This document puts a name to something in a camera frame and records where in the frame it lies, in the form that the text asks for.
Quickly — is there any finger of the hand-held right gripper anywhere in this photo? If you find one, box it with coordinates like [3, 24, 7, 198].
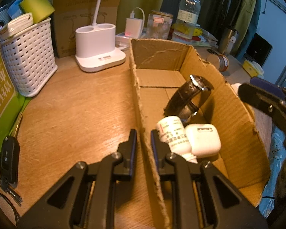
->
[238, 82, 286, 127]
[250, 76, 286, 96]

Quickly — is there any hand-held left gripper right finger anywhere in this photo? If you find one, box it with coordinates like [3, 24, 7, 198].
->
[151, 129, 270, 229]

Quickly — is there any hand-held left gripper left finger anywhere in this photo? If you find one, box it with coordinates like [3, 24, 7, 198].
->
[14, 129, 137, 229]

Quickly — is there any small white pill bottle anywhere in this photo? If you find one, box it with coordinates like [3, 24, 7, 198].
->
[156, 116, 198, 164]

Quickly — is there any white earbuds case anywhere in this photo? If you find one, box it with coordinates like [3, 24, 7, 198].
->
[185, 123, 222, 158]

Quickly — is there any black wristwatch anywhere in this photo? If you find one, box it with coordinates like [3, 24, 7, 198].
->
[163, 74, 215, 122]

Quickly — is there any blue printed blanket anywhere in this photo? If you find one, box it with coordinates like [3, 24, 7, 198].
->
[260, 124, 286, 217]

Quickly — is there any yellow tissue box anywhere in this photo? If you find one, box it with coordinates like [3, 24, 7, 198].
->
[243, 60, 265, 75]

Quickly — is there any black monitor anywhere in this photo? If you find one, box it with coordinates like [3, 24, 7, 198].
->
[245, 33, 272, 65]

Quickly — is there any gold red tin can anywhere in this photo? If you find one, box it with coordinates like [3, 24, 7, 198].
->
[206, 53, 229, 72]

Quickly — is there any steel tumbler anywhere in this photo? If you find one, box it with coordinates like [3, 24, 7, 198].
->
[217, 27, 239, 56]

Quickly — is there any teal curtain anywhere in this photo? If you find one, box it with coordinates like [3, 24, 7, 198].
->
[253, 0, 264, 53]

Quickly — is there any white desk lamp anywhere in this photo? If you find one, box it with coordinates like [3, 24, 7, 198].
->
[75, 0, 127, 73]

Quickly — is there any white power strip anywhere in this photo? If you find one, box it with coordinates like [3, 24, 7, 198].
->
[116, 30, 134, 50]

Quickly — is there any clear water bottle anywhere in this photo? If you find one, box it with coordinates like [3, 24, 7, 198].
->
[172, 0, 202, 41]

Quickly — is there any clear plastic jar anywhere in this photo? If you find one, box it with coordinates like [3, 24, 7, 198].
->
[146, 10, 174, 40]

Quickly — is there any black car key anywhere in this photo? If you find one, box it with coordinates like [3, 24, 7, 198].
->
[0, 135, 23, 207]

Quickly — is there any white woven plastic basket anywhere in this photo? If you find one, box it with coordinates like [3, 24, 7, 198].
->
[0, 18, 58, 98]

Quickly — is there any green paper cup package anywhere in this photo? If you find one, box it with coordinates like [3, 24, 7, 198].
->
[0, 12, 23, 159]

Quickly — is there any brown kraft cardboard box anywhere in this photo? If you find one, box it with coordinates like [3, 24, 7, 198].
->
[51, 0, 123, 58]

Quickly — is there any white folded cloth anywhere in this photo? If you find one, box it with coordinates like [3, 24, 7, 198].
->
[6, 13, 34, 32]

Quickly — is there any green sponge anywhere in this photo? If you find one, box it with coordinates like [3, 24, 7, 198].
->
[20, 0, 55, 24]

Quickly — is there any blue plastic packet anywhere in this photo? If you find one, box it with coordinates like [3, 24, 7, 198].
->
[8, 0, 24, 19]

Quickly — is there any white ribbed container stack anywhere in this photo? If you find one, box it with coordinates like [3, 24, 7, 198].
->
[0, 5, 11, 27]

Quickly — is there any white charger with cable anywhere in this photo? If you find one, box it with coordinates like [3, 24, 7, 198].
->
[126, 7, 145, 37]

